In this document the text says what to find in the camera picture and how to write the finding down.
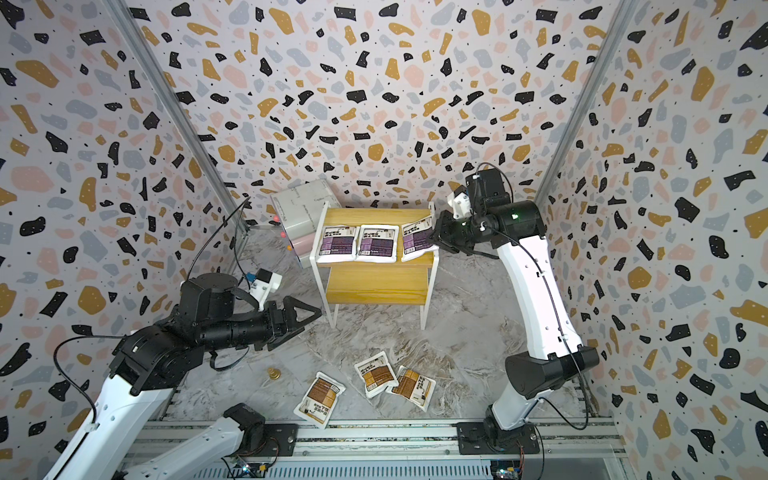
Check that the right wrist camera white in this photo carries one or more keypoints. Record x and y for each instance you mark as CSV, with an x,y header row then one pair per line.
x,y
460,203

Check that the small brass knob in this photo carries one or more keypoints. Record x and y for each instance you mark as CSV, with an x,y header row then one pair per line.
x,y
274,374

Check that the purple coffee bag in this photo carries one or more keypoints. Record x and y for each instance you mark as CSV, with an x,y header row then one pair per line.
x,y
417,239
377,244
337,244

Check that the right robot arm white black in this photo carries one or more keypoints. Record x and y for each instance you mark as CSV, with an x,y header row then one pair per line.
x,y
483,211

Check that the aluminium front rail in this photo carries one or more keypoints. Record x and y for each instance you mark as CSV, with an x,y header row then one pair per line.
x,y
432,449

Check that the left corner aluminium profile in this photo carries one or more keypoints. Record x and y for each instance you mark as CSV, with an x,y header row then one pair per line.
x,y
122,17

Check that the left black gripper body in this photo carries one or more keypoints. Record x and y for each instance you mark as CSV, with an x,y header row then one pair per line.
x,y
271,329

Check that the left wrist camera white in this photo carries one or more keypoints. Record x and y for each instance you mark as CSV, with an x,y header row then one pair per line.
x,y
261,284

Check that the corner aluminium profile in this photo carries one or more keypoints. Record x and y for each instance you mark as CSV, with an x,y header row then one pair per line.
x,y
122,17
616,29

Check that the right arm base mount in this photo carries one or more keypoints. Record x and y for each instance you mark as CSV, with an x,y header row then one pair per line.
x,y
484,438

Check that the brown coffee bag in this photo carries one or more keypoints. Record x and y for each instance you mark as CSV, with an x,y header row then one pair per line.
x,y
416,388
377,374
318,403

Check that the two-tier wooden white shelf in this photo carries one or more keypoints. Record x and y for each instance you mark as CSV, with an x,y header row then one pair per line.
x,y
364,283

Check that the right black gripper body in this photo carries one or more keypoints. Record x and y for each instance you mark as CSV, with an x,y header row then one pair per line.
x,y
459,236

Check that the right corner aluminium profile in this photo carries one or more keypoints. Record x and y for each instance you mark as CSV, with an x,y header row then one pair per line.
x,y
616,29

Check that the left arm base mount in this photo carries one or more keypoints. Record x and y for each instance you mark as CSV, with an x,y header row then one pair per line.
x,y
263,440

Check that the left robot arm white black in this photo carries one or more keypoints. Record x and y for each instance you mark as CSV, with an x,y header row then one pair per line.
x,y
213,314

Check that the white box behind shelf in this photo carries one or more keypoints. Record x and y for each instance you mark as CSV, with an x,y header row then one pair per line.
x,y
298,209

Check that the pink item beside box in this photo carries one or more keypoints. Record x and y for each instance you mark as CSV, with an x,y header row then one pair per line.
x,y
302,246

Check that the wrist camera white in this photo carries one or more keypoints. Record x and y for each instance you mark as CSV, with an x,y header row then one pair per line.
x,y
460,203
261,284

